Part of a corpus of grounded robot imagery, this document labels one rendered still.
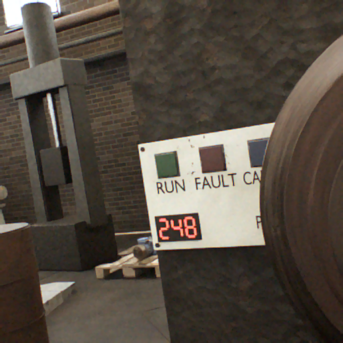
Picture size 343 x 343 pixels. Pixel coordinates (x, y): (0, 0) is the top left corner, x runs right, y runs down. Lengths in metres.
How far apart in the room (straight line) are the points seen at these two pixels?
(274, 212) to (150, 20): 0.40
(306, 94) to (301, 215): 0.14
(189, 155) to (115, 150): 7.18
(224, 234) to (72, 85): 5.26
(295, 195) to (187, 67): 0.32
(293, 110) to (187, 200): 0.28
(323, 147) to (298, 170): 0.04
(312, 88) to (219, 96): 0.23
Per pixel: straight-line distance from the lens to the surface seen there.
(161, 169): 0.83
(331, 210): 0.53
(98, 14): 7.33
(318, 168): 0.58
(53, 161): 6.17
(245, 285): 0.84
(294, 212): 0.61
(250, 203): 0.78
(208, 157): 0.79
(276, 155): 0.62
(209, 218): 0.81
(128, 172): 7.90
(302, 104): 0.62
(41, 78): 6.17
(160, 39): 0.86
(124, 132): 7.87
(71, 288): 5.02
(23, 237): 3.29
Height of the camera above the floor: 1.23
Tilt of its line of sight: 3 degrees down
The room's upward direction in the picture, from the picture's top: 9 degrees counter-clockwise
